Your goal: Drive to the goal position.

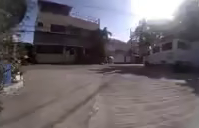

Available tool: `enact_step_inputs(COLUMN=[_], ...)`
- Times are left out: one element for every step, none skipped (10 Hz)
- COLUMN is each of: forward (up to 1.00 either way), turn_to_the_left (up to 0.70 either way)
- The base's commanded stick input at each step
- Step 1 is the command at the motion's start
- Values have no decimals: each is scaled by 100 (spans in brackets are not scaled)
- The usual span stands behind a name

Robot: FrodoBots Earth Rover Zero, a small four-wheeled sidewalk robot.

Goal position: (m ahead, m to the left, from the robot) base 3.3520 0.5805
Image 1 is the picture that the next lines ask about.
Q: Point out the palm tree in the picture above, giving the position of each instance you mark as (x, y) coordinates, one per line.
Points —
(103, 41)

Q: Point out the distant pale building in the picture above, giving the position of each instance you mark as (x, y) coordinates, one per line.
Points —
(117, 50)

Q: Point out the grey concrete road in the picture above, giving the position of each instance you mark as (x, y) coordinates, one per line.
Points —
(97, 96)

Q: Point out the multi-storey beige building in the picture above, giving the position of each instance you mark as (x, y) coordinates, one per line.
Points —
(60, 36)

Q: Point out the white building with dark windows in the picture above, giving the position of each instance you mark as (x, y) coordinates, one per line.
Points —
(173, 50)

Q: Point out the blue container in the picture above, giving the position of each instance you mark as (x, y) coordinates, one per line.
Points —
(7, 74)

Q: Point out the leafy bush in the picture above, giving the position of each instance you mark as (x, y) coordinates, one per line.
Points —
(0, 63)

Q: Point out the large tree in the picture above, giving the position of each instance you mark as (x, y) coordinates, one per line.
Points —
(195, 23)

